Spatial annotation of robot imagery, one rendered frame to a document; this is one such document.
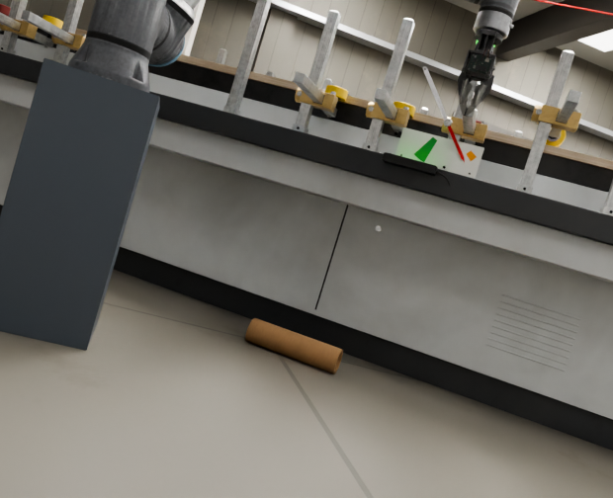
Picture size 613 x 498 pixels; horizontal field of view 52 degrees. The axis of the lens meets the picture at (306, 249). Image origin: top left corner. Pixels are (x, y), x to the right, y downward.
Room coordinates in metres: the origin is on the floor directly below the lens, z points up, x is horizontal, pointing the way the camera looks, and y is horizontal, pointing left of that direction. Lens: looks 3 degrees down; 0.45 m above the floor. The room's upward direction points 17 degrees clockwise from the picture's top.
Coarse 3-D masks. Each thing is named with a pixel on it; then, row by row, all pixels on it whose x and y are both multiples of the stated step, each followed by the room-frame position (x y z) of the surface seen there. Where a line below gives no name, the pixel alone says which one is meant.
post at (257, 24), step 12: (264, 0) 2.18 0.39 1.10; (264, 12) 2.18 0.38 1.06; (252, 24) 2.18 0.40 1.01; (264, 24) 2.21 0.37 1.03; (252, 36) 2.18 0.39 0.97; (252, 48) 2.18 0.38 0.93; (240, 60) 2.18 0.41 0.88; (252, 60) 2.20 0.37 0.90; (240, 72) 2.18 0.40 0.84; (240, 84) 2.18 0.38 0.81; (240, 96) 2.19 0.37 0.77; (228, 108) 2.18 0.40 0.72
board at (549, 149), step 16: (80, 32) 2.60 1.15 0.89; (192, 64) 2.47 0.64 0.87; (208, 64) 2.44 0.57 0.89; (256, 80) 2.39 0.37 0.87; (272, 80) 2.37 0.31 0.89; (512, 144) 2.14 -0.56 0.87; (528, 144) 2.12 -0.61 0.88; (576, 160) 2.08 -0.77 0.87; (592, 160) 2.07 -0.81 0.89; (608, 160) 2.06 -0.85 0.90
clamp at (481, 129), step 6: (456, 120) 1.98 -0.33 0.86; (462, 120) 1.97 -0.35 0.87; (444, 126) 1.99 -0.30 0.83; (456, 126) 1.97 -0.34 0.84; (462, 126) 1.97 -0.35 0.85; (480, 126) 1.96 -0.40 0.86; (486, 126) 1.95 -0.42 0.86; (456, 132) 1.97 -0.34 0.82; (462, 132) 1.97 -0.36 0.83; (474, 132) 1.96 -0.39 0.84; (480, 132) 1.96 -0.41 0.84; (468, 138) 1.99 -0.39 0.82; (474, 138) 1.96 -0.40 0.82; (480, 138) 1.95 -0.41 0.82
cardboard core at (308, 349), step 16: (256, 320) 1.96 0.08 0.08; (256, 336) 1.93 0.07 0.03; (272, 336) 1.92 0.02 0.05; (288, 336) 1.92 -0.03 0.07; (304, 336) 1.93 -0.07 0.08; (288, 352) 1.91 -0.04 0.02; (304, 352) 1.89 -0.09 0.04; (320, 352) 1.88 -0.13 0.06; (336, 352) 1.88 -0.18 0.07; (320, 368) 1.89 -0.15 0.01; (336, 368) 1.92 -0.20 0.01
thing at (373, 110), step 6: (372, 108) 2.04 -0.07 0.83; (378, 108) 2.04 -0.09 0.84; (396, 108) 2.03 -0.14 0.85; (366, 114) 2.06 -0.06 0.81; (372, 114) 2.05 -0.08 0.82; (378, 114) 2.04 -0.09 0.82; (396, 114) 2.02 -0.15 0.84; (402, 114) 2.02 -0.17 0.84; (408, 114) 2.03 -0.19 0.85; (384, 120) 2.04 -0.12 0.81; (390, 120) 2.03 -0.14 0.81; (396, 120) 2.02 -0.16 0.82; (402, 120) 2.02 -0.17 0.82; (402, 126) 2.05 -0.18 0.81
